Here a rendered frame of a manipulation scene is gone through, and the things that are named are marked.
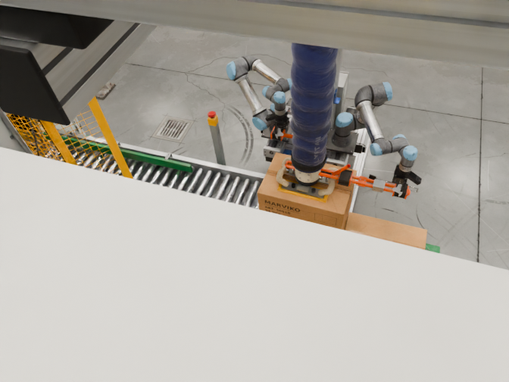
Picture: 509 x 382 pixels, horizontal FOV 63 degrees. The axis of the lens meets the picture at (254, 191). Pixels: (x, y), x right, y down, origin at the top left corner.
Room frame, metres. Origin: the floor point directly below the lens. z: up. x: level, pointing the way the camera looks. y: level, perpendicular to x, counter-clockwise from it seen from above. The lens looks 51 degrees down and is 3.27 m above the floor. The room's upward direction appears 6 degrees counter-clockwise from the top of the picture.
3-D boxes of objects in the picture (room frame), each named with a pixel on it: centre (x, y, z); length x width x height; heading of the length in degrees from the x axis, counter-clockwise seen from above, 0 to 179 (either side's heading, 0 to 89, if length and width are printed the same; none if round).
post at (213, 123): (2.67, 0.28, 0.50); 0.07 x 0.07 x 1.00; 66
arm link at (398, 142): (1.64, -0.87, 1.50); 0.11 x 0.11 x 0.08; 6
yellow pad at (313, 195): (1.72, -0.33, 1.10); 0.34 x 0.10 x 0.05; 64
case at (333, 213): (1.80, -0.37, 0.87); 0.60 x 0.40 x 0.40; 64
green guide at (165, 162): (2.85, 1.24, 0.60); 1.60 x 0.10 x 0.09; 66
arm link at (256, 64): (2.49, -0.18, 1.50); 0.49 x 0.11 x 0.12; 32
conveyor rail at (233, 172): (2.75, 0.89, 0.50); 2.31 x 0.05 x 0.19; 66
